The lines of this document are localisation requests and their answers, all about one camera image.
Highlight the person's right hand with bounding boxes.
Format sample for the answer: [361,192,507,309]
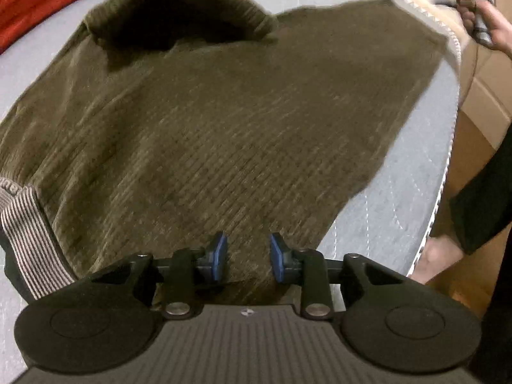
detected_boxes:
[458,0,512,56]

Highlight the person's black shorts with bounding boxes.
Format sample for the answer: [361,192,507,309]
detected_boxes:
[448,126,512,257]

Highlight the grey striped cloth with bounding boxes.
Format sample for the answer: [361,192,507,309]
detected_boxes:
[0,177,76,301]

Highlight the grey quilted mattress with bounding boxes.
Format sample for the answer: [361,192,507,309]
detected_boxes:
[0,0,465,369]

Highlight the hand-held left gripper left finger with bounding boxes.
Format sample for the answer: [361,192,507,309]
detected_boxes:
[86,231,229,321]

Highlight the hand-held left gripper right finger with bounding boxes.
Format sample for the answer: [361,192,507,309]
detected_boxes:
[269,232,406,321]

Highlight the olive corduroy pants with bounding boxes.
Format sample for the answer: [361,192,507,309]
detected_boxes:
[0,0,449,313]

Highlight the cardboard box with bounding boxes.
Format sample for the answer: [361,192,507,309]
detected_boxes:
[412,36,512,321]

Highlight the red cloth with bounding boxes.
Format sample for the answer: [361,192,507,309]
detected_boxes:
[0,0,104,53]

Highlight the person's leg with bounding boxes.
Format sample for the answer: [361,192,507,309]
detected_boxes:
[411,235,468,285]

